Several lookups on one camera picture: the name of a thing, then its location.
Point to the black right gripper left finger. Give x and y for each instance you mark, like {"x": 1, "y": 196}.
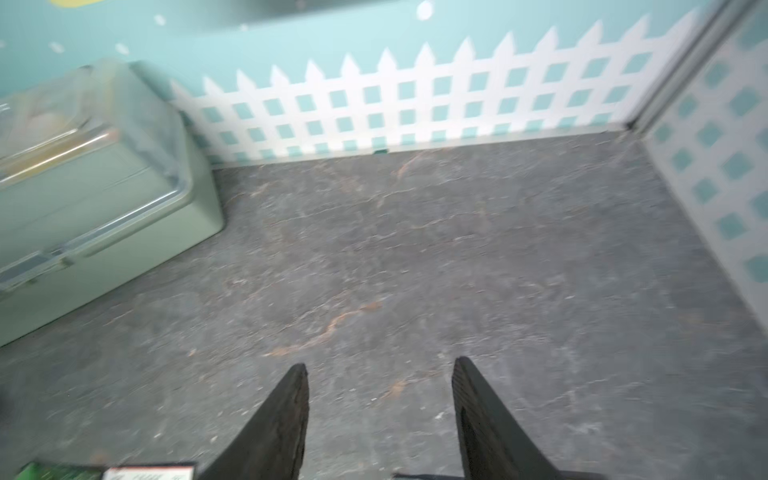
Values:
{"x": 272, "y": 443}

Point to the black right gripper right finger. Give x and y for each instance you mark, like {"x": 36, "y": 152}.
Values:
{"x": 492, "y": 443}

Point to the dark green vegetable seed packet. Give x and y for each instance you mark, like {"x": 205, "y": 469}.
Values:
{"x": 37, "y": 470}

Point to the translucent green plastic storage box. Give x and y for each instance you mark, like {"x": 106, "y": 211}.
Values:
{"x": 100, "y": 182}

